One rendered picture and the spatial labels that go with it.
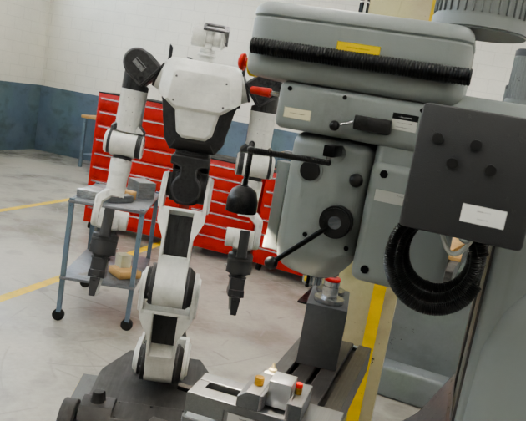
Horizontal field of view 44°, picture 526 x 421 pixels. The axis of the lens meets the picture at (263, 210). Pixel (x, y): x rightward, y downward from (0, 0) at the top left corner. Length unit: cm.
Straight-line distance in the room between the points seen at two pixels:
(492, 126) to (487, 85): 940
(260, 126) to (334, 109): 87
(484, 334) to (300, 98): 61
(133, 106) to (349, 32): 106
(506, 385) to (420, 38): 69
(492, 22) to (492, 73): 912
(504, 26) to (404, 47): 20
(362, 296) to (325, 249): 191
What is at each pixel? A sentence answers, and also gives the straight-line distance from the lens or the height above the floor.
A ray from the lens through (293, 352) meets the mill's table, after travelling 206.
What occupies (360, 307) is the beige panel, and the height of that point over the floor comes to 74.
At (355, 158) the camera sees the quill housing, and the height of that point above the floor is 159.
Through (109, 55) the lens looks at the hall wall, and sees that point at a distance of 1230.
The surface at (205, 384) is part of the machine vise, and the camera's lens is 160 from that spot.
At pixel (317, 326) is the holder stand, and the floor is 107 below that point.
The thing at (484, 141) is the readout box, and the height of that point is 168.
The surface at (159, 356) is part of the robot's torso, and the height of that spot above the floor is 74.
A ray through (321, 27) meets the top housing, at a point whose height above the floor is 185.
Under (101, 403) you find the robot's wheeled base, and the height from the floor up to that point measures 61.
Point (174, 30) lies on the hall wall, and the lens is 1176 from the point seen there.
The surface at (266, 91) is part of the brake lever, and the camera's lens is 165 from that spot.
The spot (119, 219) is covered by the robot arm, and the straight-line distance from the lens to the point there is 225.
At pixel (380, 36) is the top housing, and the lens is 138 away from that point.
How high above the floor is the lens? 169
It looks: 10 degrees down
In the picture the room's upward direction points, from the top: 10 degrees clockwise
